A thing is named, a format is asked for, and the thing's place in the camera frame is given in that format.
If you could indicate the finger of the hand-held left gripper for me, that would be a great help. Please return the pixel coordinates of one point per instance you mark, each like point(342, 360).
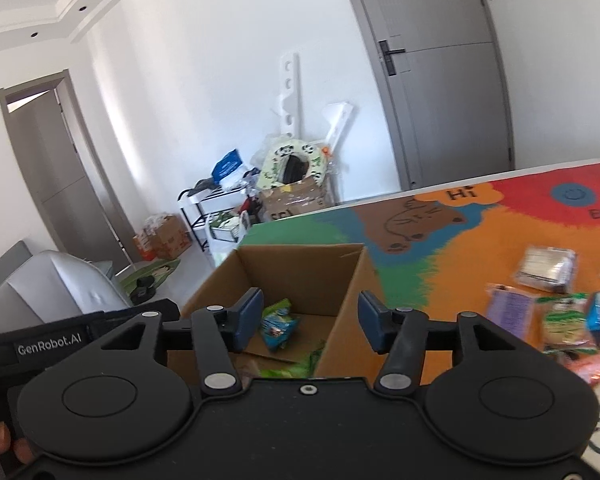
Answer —
point(165, 308)

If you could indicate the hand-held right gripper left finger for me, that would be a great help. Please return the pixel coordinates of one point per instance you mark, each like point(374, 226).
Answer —
point(252, 317)

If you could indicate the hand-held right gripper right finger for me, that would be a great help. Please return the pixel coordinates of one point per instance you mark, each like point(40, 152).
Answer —
point(372, 327)

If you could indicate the blue and green snack packet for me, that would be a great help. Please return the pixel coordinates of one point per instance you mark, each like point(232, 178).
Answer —
point(279, 327)

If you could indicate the bright green snack packet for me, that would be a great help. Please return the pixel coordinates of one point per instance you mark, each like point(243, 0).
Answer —
point(300, 367)

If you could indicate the purple snack packet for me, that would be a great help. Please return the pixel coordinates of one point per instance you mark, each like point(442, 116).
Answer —
point(515, 315)

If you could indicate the clear cracker packet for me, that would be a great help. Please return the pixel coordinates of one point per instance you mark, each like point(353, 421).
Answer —
point(545, 267)

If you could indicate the red snack packet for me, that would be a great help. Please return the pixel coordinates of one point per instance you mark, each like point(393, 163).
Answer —
point(592, 367)

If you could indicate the green floor mat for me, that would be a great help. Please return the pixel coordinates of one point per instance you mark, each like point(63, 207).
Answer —
point(152, 277)

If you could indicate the shiny quilt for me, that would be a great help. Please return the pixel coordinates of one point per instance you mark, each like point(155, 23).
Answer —
point(55, 290)

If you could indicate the small cardboard box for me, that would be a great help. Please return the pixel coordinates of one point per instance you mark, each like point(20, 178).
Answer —
point(165, 240)

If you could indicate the black shoe rack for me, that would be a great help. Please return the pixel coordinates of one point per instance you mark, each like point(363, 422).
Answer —
point(187, 215)

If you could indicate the taped cardboard box with logo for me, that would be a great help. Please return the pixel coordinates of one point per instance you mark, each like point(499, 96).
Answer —
point(300, 200)

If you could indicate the colourful cartoon printed mat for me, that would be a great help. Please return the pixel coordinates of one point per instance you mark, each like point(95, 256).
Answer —
point(470, 245)

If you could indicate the dark cloth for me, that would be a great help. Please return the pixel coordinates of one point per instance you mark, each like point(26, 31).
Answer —
point(202, 186)

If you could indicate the blue plastic bag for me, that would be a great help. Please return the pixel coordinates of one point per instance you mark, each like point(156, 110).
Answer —
point(229, 166)

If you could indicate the grey side door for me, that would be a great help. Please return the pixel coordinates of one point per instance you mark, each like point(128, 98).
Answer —
point(65, 180)

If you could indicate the tall white perforated board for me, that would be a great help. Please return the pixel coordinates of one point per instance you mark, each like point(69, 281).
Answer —
point(287, 95)

